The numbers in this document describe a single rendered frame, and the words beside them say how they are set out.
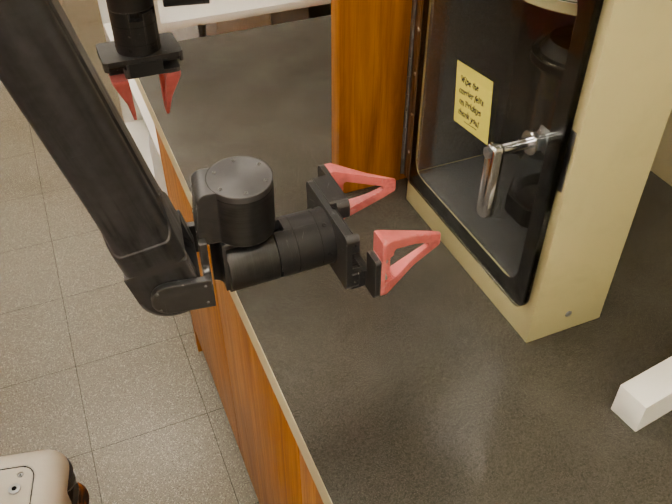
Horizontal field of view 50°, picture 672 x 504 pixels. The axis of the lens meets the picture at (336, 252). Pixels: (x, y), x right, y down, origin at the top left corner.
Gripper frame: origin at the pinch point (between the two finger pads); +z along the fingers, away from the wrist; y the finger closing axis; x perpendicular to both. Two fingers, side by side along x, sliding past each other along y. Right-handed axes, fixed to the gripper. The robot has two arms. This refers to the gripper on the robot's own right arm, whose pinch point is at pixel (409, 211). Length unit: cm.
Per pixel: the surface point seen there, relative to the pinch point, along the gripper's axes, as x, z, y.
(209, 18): 24, 6, 111
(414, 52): -3.3, 13.9, 25.8
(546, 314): 17.2, 16.9, -5.0
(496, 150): -5.2, 9.2, -0.4
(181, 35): 45, 7, 152
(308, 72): 21, 16, 72
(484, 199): 0.9, 8.8, -0.3
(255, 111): 21, 2, 61
